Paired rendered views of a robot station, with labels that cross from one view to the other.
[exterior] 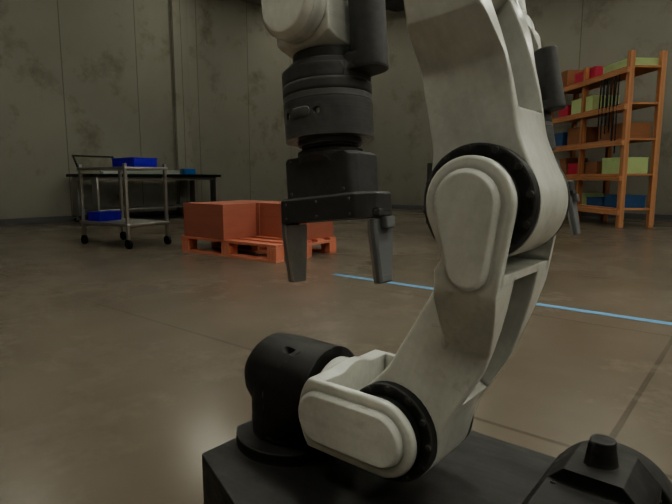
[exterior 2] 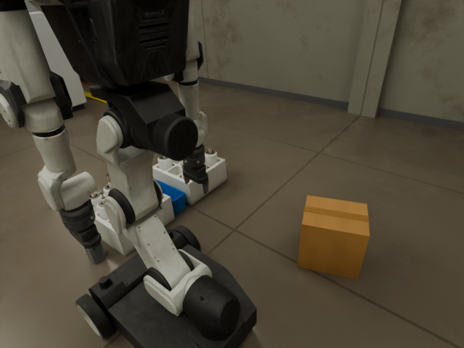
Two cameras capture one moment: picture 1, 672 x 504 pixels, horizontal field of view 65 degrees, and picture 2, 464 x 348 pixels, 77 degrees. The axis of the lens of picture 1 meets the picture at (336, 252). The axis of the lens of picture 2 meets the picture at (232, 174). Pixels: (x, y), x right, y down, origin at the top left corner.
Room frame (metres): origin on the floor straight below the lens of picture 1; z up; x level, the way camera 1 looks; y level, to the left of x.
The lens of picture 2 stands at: (1.55, 0.17, 1.25)
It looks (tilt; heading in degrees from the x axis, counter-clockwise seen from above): 32 degrees down; 181
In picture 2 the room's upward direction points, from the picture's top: 3 degrees counter-clockwise
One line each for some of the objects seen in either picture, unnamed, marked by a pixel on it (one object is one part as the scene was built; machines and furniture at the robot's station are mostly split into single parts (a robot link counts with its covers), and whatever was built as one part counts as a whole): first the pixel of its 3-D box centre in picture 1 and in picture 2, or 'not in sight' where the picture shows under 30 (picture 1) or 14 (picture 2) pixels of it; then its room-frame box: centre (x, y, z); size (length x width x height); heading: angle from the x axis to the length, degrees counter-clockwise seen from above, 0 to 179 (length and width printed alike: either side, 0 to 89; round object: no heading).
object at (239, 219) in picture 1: (258, 227); not in sight; (4.59, 0.68, 0.21); 1.17 x 0.80 x 0.43; 51
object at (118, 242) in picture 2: not in sight; (128, 213); (0.13, -0.51, 0.09); 0.39 x 0.39 x 0.18; 53
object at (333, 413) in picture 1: (386, 408); (177, 279); (0.79, -0.08, 0.28); 0.21 x 0.20 x 0.13; 51
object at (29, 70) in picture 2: not in sight; (24, 72); (0.92, -0.26, 1.12); 0.13 x 0.12 x 0.22; 138
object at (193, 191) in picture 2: not in sight; (190, 173); (-0.31, -0.18, 0.09); 0.39 x 0.39 x 0.18; 52
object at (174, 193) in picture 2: not in sight; (166, 196); (-0.07, -0.32, 0.06); 0.30 x 0.11 x 0.12; 52
